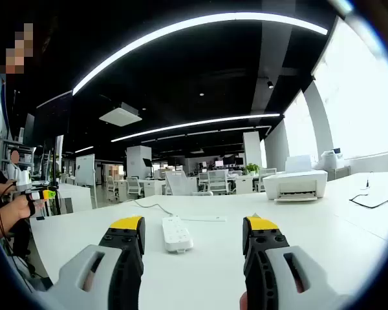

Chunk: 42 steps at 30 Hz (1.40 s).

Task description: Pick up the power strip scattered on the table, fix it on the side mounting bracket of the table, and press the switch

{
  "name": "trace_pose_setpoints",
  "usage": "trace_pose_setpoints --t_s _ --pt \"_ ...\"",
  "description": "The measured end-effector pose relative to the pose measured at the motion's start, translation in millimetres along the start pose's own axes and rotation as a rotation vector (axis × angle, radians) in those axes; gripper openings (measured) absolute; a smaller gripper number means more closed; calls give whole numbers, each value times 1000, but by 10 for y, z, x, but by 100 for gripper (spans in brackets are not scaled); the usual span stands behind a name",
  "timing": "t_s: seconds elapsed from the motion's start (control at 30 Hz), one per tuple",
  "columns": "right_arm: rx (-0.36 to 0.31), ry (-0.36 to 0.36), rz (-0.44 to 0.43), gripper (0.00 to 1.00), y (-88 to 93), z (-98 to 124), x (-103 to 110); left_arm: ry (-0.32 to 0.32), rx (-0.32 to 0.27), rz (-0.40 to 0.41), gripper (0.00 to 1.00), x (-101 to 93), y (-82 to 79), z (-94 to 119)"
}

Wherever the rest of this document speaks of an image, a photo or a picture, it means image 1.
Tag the straight ceiling light strip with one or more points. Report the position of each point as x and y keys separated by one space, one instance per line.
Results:
x=197 y=123

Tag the long curved ceiling light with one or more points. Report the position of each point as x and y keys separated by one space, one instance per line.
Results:
x=168 y=30

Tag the white mesh office chair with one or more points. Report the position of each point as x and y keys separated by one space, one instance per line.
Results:
x=134 y=186
x=218 y=181
x=181 y=182
x=267 y=177

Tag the small black flat object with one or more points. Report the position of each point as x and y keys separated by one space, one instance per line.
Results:
x=40 y=218

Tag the person's right hand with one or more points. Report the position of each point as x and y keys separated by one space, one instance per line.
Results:
x=243 y=302

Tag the black ceiling spotlight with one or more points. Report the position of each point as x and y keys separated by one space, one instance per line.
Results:
x=270 y=84

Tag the white table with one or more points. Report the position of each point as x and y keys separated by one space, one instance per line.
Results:
x=213 y=271

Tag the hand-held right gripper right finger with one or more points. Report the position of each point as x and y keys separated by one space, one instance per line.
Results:
x=268 y=277

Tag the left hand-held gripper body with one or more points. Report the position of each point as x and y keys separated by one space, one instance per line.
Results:
x=19 y=181

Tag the white power adapter plug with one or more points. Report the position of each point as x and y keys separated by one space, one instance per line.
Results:
x=176 y=234

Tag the white ceiling air conditioner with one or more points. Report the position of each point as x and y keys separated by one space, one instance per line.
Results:
x=120 y=115

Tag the white whiteboard on stand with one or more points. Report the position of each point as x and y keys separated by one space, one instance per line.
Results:
x=85 y=169

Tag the grey metal shelf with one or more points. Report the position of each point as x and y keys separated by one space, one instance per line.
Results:
x=22 y=151

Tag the person's left hand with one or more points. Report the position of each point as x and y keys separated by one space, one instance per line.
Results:
x=17 y=210

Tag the black tripod stand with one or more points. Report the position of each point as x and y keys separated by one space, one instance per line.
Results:
x=55 y=174

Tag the large black display screen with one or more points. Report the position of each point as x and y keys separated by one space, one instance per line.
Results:
x=51 y=119

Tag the green potted plant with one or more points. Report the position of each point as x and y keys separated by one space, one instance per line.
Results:
x=253 y=168

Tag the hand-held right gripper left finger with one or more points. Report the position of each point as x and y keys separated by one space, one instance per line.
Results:
x=116 y=274

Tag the white device with screen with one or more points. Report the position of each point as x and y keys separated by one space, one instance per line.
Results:
x=334 y=159

